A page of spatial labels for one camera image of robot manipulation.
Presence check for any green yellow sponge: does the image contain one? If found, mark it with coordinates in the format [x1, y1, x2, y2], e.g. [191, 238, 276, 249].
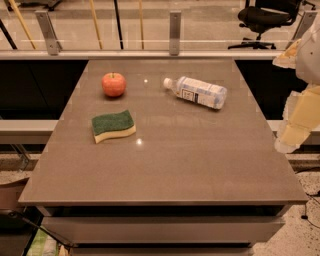
[92, 110, 136, 144]

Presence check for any green white packet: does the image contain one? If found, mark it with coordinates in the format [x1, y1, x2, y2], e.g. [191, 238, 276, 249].
[26, 230, 58, 256]

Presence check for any red apple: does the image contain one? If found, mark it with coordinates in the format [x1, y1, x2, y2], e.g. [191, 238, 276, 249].
[101, 72, 126, 97]

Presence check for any black office chair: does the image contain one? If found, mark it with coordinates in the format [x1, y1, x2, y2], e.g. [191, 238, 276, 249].
[229, 0, 316, 50]

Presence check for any clear blue plastic bottle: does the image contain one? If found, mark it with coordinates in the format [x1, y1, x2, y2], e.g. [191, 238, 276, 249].
[163, 76, 227, 110]

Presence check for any middle metal railing bracket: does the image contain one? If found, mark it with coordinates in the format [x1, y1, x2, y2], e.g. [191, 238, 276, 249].
[169, 10, 181, 56]

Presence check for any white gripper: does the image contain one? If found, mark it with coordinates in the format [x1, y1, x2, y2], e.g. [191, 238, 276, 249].
[272, 18, 320, 154]

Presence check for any left metal railing bracket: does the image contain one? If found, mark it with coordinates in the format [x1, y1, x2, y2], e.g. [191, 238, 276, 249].
[35, 10, 62, 56]

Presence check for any black floor cable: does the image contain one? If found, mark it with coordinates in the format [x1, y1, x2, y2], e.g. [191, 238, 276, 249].
[294, 166, 320, 230]

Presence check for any grey table drawer front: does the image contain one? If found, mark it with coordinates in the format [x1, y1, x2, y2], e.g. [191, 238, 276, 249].
[42, 216, 284, 244]

